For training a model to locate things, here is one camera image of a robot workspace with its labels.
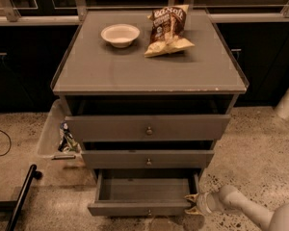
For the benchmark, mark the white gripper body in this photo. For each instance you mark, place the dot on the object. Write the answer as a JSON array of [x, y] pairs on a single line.
[[203, 203]]

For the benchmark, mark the grey drawer cabinet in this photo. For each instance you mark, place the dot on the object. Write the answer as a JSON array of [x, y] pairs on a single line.
[[98, 79]]

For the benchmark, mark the grey bottom drawer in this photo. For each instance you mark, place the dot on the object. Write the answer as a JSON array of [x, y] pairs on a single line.
[[143, 192]]

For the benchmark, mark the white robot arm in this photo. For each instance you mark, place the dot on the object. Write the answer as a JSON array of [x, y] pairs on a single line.
[[229, 200]]

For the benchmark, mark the white paper bowl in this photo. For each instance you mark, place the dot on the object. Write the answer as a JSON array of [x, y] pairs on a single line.
[[120, 35]]

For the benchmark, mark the grey top drawer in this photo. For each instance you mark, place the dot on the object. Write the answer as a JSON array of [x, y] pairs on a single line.
[[147, 127]]

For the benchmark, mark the grey middle drawer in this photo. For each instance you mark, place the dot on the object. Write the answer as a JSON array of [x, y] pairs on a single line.
[[148, 158]]

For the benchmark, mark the crumpled snack wrapper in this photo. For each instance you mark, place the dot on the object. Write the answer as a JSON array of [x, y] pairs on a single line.
[[67, 142]]

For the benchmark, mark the black metal bar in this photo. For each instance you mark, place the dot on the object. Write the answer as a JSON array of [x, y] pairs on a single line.
[[14, 207]]

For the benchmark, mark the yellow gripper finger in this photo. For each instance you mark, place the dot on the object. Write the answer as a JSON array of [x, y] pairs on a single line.
[[192, 197], [193, 211]]

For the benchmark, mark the grey drawer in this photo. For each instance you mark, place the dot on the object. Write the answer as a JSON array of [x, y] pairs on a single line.
[[143, 192], [148, 158], [147, 127]]

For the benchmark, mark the metal railing frame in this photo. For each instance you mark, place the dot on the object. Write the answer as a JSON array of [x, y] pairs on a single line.
[[38, 13]]

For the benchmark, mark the clear plastic bin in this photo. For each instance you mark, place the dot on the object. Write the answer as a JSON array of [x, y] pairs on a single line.
[[50, 138]]

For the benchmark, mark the brown chip bag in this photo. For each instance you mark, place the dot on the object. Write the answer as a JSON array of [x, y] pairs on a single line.
[[167, 31]]

